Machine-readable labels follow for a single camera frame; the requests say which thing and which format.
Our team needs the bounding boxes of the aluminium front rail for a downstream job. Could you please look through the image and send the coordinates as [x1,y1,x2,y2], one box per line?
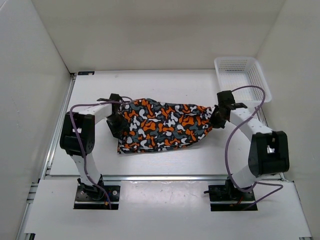
[44,174,282,181]

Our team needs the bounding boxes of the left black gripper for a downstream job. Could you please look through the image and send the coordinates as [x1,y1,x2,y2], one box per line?
[106,114,131,140]

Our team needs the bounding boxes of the orange camouflage shorts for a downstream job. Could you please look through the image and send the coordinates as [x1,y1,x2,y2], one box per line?
[117,98,214,154]

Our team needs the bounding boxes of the white plastic basket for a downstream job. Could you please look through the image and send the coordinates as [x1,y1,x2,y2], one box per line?
[214,56,272,107]

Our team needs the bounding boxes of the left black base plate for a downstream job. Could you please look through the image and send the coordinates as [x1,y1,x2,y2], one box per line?
[73,184,121,210]

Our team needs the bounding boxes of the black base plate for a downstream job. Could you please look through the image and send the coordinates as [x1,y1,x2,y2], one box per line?
[73,184,121,210]
[203,185,258,212]

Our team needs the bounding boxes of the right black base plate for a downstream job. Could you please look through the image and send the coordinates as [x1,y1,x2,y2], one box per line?
[203,185,258,212]

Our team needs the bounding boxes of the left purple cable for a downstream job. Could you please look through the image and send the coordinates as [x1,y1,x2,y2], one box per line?
[69,96,135,210]

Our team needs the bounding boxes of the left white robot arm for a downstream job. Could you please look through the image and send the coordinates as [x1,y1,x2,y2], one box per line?
[59,93,129,200]

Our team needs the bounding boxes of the purple cable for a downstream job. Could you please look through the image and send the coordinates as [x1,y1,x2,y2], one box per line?
[224,85,284,210]
[69,96,135,210]

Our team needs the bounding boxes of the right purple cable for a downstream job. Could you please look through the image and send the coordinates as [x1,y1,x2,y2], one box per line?
[224,85,284,210]

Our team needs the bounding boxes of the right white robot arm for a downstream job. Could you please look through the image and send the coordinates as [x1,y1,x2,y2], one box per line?
[210,90,290,200]

